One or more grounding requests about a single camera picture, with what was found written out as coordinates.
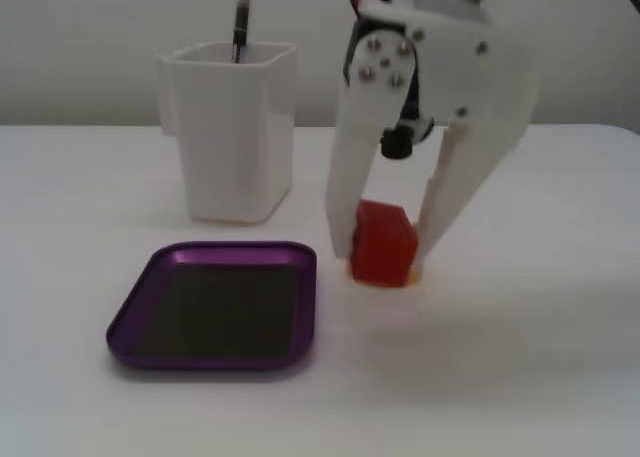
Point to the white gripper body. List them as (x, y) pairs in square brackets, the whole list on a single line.
[(452, 72)]

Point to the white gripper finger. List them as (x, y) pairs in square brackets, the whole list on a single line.
[(465, 177), (355, 142)]

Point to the red ribbed cube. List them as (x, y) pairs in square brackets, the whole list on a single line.
[(382, 247)]

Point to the yellow tape roll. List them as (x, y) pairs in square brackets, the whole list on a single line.
[(416, 277)]

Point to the white plastic pen holder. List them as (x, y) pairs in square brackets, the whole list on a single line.
[(235, 142)]

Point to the black ballpoint pen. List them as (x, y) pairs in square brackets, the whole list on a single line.
[(241, 22)]

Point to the purple metal tray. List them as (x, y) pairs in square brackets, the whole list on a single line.
[(225, 307)]

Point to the small black camera module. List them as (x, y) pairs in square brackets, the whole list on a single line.
[(397, 144)]

